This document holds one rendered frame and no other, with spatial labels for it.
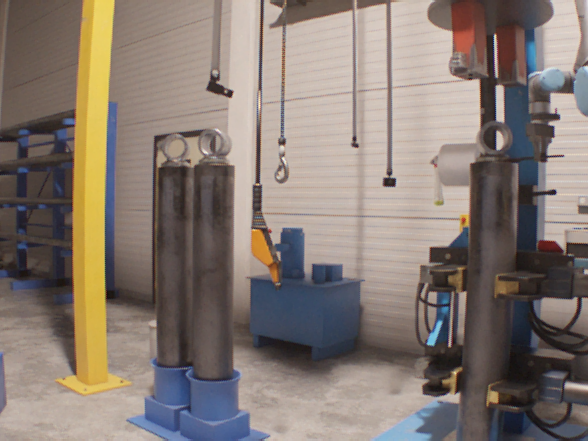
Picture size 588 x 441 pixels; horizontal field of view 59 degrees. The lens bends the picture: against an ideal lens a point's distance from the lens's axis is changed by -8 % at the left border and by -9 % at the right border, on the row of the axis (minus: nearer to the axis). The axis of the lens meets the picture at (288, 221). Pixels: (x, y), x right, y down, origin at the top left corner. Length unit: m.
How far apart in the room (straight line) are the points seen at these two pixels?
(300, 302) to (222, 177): 2.09
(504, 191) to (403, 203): 2.58
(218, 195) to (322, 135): 2.76
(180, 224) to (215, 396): 0.93
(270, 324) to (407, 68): 2.54
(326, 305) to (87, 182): 2.11
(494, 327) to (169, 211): 1.75
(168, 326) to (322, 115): 3.02
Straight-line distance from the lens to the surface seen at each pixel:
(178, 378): 3.19
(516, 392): 2.44
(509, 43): 2.76
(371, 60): 5.29
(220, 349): 2.92
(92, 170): 3.87
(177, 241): 3.07
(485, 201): 2.44
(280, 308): 4.84
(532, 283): 2.40
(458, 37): 2.45
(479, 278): 2.46
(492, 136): 2.90
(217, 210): 2.82
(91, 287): 3.90
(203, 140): 2.94
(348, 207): 5.24
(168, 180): 3.07
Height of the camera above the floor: 1.27
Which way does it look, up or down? 2 degrees down
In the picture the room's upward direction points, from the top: 1 degrees clockwise
